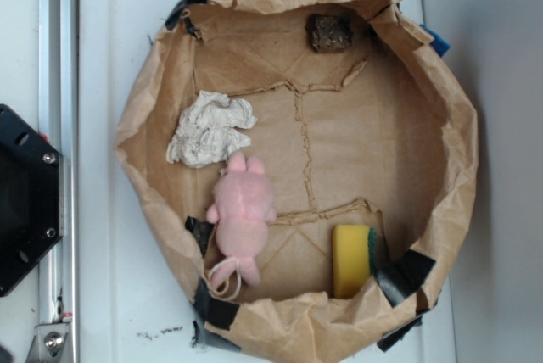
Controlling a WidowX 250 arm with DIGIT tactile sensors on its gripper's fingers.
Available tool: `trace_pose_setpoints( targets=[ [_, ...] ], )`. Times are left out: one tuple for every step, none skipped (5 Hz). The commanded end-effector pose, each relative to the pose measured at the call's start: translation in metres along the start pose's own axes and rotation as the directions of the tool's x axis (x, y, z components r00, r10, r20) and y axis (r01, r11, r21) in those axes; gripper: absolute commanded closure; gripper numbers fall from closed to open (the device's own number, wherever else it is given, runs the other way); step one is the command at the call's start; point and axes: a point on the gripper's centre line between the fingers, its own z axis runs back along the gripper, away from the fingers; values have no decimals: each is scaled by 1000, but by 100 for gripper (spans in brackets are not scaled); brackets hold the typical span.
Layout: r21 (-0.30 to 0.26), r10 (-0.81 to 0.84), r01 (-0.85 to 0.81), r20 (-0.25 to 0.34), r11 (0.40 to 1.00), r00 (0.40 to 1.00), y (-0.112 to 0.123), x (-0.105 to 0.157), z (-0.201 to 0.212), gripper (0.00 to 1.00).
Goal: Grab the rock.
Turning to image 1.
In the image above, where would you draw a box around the dark brown rock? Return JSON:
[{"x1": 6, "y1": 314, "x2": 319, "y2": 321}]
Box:
[{"x1": 305, "y1": 14, "x2": 353, "y2": 53}]

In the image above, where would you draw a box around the brown paper bag container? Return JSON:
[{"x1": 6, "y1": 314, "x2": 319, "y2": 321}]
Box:
[{"x1": 115, "y1": 0, "x2": 478, "y2": 362}]

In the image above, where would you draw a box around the pink plush pig toy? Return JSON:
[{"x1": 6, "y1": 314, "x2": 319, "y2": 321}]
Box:
[{"x1": 206, "y1": 151, "x2": 277, "y2": 291}]

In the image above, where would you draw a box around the crumpled white paper towel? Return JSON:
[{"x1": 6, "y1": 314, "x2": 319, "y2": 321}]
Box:
[{"x1": 166, "y1": 90, "x2": 257, "y2": 168}]

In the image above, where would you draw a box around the yellow green sponge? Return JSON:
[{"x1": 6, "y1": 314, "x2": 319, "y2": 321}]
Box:
[{"x1": 332, "y1": 225, "x2": 377, "y2": 299}]

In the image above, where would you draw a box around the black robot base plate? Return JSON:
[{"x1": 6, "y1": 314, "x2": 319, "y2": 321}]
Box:
[{"x1": 1, "y1": 104, "x2": 61, "y2": 297}]

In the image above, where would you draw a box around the aluminium frame rail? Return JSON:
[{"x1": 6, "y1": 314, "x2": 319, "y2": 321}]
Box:
[{"x1": 38, "y1": 0, "x2": 81, "y2": 362}]

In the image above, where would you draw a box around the metal corner bracket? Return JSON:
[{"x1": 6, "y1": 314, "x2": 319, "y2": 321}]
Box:
[{"x1": 25, "y1": 322, "x2": 70, "y2": 363}]

